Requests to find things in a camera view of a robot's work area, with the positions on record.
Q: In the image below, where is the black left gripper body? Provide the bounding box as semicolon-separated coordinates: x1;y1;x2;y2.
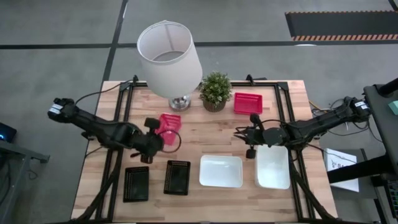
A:
132;132;165;164

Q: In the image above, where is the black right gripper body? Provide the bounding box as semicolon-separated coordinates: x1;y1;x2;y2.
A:
246;127;269;159

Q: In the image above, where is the red slotted plastic basket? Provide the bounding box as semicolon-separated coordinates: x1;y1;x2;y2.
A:
233;92;264;115
154;113;182;146

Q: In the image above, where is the black slotted plastic basket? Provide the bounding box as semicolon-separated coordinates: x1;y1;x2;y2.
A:
163;159;192;197
123;166;150;203

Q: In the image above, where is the silver metal lamp base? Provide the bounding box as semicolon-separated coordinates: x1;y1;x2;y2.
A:
168;94;192;112

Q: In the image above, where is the white plastic storage bin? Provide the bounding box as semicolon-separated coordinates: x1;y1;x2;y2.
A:
254;144;291;190
198;154;244;189

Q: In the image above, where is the potted green artificial plant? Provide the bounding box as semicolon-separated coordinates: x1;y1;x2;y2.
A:
198;71;233;113

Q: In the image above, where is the white fabric lamp shade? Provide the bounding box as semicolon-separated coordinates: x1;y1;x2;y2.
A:
136;20;203;100

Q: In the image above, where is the white printed paper sheet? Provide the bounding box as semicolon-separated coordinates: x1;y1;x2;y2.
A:
323;148;360;193

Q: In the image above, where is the black side desk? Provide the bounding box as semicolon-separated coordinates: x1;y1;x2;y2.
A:
326;77;398;224

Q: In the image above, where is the grey metal cart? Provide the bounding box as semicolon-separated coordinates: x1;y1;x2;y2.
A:
0;139;50;224

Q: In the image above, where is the black hazard-striped floor mat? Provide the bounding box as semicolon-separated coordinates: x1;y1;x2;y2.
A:
285;11;398;42

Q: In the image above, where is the black device with blue light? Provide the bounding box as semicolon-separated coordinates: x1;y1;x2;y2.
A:
0;122;18;144

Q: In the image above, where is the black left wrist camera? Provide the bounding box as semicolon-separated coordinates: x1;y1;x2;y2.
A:
144;117;162;129

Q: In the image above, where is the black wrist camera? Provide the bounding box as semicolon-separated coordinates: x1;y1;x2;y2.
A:
249;113;261;129
144;117;162;129

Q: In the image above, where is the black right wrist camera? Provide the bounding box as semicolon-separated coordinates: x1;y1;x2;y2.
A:
249;113;261;129

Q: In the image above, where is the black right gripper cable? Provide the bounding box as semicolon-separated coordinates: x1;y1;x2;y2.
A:
259;118;289;127

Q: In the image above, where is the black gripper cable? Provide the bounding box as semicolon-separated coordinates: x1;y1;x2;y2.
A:
259;118;289;127
160;129;182;154

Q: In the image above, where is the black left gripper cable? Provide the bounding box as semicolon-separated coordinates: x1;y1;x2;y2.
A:
160;129;182;154

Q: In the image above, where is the black aluminium table frame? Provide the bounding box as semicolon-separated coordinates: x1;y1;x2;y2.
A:
74;74;338;224

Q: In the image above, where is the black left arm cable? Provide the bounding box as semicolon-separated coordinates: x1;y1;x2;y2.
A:
74;79;135;105

